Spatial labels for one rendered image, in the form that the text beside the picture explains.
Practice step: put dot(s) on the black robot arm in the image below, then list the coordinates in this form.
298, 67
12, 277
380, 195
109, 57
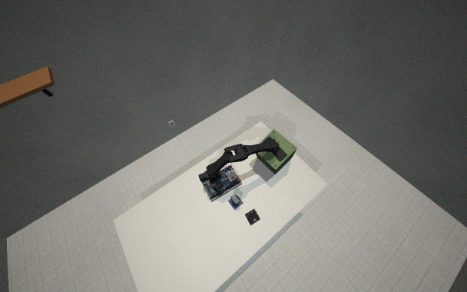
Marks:
242, 152

